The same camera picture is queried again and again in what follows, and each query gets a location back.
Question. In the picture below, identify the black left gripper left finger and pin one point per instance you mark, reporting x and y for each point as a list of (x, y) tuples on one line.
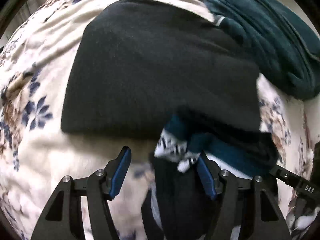
[(61, 217)]

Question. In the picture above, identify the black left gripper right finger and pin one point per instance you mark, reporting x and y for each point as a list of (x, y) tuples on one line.
[(243, 208)]

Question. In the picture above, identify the navy white patterned knit sweater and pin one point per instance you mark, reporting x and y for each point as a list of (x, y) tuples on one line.
[(181, 203)]

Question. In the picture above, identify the floral cream bed quilt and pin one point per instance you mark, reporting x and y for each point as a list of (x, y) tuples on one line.
[(36, 154)]

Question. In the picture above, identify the dark teal fleece garment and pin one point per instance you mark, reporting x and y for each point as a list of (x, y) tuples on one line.
[(284, 47)]

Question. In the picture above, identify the black folded garment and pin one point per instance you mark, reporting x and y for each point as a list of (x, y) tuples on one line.
[(141, 60)]

